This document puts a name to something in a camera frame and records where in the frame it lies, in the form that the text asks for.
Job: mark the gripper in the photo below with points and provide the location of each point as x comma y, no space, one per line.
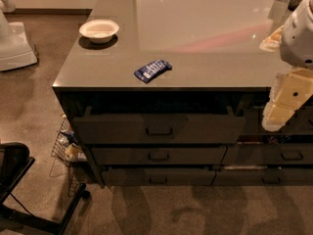
298,43

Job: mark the grey drawer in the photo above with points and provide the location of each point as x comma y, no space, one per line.
140,129
269,154
267,177
159,156
301,123
158,176

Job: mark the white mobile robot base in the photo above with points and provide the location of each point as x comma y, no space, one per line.
16,49

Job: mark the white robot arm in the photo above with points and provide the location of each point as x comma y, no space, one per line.
294,39

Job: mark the dark grey counter cabinet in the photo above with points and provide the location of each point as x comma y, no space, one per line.
217,68

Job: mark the blue snack packet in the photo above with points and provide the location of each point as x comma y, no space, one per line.
152,70

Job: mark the white paper bowl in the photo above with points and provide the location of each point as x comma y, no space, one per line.
99,31

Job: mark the wire basket with items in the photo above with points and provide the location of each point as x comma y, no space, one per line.
65,164

